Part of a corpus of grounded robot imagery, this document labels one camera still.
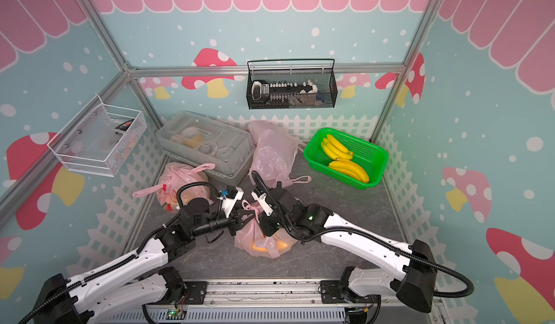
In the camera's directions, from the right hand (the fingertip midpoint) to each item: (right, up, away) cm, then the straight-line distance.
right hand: (258, 218), depth 72 cm
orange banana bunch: (+7, -10, +2) cm, 13 cm away
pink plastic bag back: (+4, +21, +20) cm, 30 cm away
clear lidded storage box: (-25, +27, +23) cm, 43 cm away
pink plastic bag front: (-35, +13, +13) cm, 40 cm away
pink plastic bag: (-3, -7, 0) cm, 8 cm away
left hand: (-1, +1, 0) cm, 1 cm away
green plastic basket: (+45, +18, +37) cm, 61 cm away
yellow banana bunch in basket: (+34, +25, +35) cm, 55 cm away
